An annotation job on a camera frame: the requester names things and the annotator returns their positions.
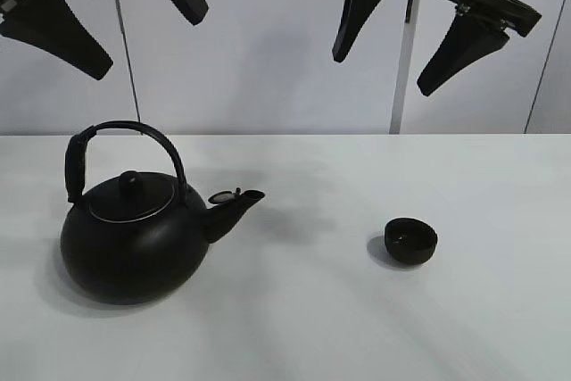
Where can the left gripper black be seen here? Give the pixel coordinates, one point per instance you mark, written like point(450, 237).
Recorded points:
point(51, 25)

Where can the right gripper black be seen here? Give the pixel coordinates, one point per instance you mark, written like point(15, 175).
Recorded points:
point(470, 37)

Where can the small black teacup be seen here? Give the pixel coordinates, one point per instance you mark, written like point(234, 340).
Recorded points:
point(409, 241)

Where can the black round teapot kettle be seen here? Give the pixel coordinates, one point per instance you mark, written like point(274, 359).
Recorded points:
point(141, 235)

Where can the white vertical panel post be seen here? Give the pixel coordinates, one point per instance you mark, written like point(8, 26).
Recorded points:
point(407, 43)

